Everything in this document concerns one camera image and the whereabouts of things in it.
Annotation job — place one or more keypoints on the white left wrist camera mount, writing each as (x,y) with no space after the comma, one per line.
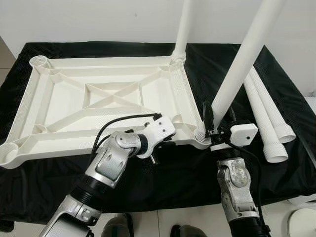
(160,129)

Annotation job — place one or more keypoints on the grey robot right foot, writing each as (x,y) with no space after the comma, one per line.
(188,231)

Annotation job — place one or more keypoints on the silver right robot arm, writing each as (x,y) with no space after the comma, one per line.
(237,182)

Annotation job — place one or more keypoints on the white dome-shaped appliance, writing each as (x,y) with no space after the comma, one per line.
(303,201)

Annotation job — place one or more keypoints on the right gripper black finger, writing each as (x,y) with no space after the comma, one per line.
(231,119)
(209,117)

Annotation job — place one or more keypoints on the grey robot left foot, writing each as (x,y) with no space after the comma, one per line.
(117,227)

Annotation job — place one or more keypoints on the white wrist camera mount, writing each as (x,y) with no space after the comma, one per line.
(243,133)
(160,129)

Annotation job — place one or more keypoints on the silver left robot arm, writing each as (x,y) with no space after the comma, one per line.
(111,163)

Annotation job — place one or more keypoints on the white round base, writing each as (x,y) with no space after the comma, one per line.
(302,222)

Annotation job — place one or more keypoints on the grey robot foot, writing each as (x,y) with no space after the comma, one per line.
(188,231)
(117,227)

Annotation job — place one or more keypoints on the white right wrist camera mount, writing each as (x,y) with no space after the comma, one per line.
(243,133)

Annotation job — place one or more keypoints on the white plastic table top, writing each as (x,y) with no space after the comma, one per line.
(64,98)

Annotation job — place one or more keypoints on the black table cloth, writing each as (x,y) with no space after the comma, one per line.
(187,182)

